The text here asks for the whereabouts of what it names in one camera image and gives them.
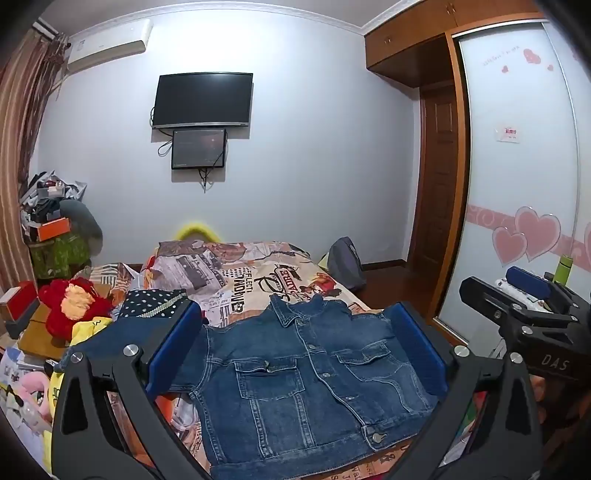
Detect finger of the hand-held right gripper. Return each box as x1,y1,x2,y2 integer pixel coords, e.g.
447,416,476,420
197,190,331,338
459,275,573,328
505,266,591,308

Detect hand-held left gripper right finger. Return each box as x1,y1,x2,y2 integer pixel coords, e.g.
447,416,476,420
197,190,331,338
383,302,543,480

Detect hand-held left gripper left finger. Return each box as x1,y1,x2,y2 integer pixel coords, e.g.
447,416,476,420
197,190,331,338
50,301,218,480

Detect blue denim jacket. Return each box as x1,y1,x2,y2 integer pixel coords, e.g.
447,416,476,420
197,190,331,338
60,293,440,479

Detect person's right hand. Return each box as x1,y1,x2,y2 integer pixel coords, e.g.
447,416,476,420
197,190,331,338
529,374,549,424

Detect white plastic object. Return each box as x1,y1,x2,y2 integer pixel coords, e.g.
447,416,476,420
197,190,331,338
495,277,539,306

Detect navy polka-dot cloth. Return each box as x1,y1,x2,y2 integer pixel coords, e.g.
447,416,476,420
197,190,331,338
117,288,190,322

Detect yellow cloth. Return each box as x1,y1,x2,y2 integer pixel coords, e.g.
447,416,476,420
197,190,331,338
44,318,112,474

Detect printed bedsheet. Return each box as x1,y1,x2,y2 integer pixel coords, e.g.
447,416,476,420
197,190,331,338
88,240,416,480

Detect grey backpack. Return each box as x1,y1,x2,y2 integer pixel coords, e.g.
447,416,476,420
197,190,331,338
326,236,368,291

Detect yellow fuzzy object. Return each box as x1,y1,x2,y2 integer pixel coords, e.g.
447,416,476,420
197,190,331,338
178,222,223,243

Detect red plush toy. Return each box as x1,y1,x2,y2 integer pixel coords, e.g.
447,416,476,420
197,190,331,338
39,278,116,348

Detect brown wooden door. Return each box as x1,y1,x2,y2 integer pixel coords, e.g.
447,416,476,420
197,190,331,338
407,85,468,267

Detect green patterned bag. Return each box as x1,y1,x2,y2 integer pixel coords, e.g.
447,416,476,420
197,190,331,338
28,231,91,280

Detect pink plush toy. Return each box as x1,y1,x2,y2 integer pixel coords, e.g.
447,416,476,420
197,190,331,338
13,370,52,422

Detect red and black box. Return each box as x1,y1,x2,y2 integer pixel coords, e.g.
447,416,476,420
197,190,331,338
0,281,40,339

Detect orange box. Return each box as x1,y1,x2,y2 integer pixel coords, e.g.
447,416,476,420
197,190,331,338
37,217,73,242

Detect pile of clutter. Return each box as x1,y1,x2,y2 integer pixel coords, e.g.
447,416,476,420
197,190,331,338
18,170,88,232

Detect brown striped curtain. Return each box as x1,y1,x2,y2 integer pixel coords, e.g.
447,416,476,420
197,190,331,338
0,28,71,296

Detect wooden overhead cabinet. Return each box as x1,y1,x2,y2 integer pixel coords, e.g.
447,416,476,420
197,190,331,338
362,0,546,88

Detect white air conditioner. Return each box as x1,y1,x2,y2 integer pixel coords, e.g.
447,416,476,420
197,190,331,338
65,18,154,75

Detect small black wall monitor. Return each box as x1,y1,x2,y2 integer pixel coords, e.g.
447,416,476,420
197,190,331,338
170,128,228,171

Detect black wall television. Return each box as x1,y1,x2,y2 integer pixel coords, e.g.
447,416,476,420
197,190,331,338
152,72,254,130

